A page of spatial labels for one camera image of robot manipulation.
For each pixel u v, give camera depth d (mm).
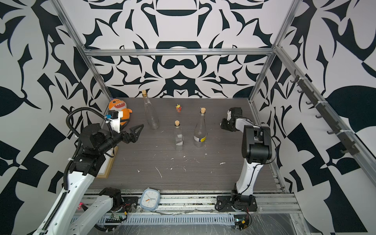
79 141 505
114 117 566
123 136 603
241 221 712
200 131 882
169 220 712
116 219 687
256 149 535
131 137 615
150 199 732
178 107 1081
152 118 984
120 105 1055
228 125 893
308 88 639
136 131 626
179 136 882
